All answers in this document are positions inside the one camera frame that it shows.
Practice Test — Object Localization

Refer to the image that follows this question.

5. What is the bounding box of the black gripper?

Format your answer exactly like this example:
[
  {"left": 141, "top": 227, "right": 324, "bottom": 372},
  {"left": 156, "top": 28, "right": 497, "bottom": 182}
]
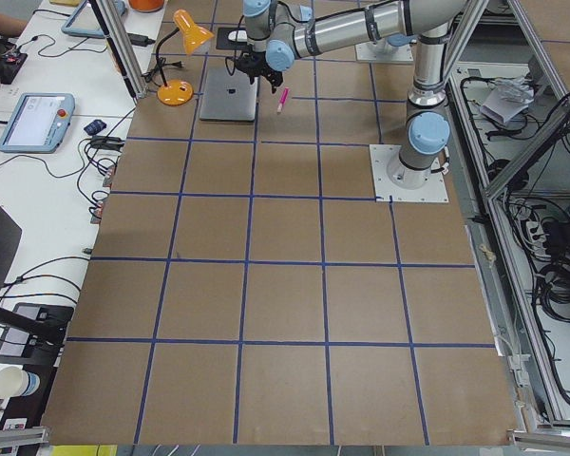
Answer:
[{"left": 234, "top": 46, "right": 283, "bottom": 93}]

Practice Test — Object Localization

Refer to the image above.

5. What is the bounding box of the pink marker pen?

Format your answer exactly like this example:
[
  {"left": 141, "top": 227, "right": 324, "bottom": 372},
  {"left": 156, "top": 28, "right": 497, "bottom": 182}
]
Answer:
[{"left": 276, "top": 87, "right": 290, "bottom": 114}]

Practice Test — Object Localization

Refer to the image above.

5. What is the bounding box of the white mouse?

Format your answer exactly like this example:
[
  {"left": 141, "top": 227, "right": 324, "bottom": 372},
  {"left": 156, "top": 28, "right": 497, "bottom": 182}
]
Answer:
[{"left": 227, "top": 28, "right": 247, "bottom": 43}]

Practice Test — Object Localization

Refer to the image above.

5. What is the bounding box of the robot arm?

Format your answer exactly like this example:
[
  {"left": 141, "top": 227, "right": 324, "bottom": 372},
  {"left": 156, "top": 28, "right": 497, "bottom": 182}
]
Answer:
[{"left": 225, "top": 1, "right": 468, "bottom": 174}]

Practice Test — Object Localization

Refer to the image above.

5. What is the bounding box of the black mousepad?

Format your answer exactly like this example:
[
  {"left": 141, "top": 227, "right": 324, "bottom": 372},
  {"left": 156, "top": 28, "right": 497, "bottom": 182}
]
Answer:
[{"left": 215, "top": 27, "right": 250, "bottom": 50}]

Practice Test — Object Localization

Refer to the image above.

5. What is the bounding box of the grey laptop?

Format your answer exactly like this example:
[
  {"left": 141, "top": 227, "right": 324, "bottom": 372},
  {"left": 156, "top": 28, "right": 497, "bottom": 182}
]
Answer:
[{"left": 199, "top": 66, "right": 257, "bottom": 123}]

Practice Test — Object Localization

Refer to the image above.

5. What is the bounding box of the orange desk lamp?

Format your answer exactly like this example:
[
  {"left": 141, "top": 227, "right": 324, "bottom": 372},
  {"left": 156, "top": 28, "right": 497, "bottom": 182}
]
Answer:
[{"left": 154, "top": 9, "right": 216, "bottom": 106}]

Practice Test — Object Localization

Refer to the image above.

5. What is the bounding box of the black power adapter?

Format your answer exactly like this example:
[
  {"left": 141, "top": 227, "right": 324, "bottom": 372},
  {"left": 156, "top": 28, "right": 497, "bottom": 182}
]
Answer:
[{"left": 127, "top": 32, "right": 155, "bottom": 47}]

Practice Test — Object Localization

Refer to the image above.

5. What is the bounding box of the dark blue pouch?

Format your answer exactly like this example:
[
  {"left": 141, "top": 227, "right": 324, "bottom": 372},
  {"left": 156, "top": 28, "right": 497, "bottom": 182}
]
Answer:
[{"left": 84, "top": 119, "right": 106, "bottom": 136}]

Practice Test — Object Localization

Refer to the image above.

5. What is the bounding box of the teach pendant tablet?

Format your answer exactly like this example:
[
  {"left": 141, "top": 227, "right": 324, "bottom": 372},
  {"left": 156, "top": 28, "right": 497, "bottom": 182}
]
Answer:
[
  {"left": 61, "top": 1, "right": 105, "bottom": 38},
  {"left": 0, "top": 93, "right": 76, "bottom": 154}
]

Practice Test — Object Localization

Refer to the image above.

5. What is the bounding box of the black device with screens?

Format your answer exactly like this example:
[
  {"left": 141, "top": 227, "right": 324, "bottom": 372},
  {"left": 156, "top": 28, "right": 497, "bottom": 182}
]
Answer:
[{"left": 0, "top": 302, "right": 74, "bottom": 366}]

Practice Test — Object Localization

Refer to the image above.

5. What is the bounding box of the white paper cup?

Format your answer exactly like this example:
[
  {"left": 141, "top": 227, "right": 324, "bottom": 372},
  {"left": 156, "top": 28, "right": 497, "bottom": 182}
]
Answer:
[{"left": 0, "top": 366, "right": 41, "bottom": 399}]

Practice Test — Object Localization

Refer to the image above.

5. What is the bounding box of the black lamp power cable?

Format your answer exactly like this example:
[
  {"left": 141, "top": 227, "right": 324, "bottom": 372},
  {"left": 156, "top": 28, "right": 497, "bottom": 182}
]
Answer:
[{"left": 142, "top": 58, "right": 187, "bottom": 83}]

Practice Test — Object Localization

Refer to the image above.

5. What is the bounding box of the aluminium frame post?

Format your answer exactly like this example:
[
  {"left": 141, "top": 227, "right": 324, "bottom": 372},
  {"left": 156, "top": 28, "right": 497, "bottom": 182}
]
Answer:
[{"left": 89, "top": 0, "right": 147, "bottom": 100}]

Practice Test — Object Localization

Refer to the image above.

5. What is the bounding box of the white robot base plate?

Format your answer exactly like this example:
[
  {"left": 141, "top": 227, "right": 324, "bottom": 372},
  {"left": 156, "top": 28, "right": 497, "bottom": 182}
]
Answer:
[{"left": 369, "top": 144, "right": 448, "bottom": 203}]

